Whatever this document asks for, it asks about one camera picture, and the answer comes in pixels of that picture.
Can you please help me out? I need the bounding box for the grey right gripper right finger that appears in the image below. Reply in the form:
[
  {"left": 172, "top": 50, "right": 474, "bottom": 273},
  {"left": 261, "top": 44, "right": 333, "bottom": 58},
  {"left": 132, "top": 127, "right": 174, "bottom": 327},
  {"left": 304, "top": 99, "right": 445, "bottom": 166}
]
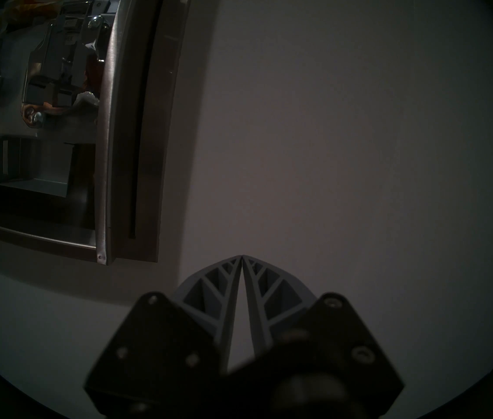
[{"left": 228, "top": 255, "right": 405, "bottom": 419}]

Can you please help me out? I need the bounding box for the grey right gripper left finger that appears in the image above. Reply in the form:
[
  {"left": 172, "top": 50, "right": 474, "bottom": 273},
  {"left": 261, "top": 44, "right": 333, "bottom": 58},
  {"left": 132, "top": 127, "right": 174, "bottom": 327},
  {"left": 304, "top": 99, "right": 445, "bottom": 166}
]
[{"left": 84, "top": 255, "right": 243, "bottom": 419}]

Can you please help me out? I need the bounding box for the stainless steel dispenser cabinet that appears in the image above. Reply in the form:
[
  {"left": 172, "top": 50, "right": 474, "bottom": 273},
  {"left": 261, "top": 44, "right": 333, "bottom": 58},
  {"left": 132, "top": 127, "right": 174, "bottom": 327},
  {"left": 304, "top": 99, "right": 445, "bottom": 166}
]
[{"left": 0, "top": 0, "right": 194, "bottom": 266}]

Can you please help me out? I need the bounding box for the chrome dispensing lever mechanism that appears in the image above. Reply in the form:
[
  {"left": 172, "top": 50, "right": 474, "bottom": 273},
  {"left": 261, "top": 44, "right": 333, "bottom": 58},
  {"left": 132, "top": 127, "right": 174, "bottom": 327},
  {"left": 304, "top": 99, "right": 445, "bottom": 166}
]
[{"left": 21, "top": 0, "right": 112, "bottom": 129}]

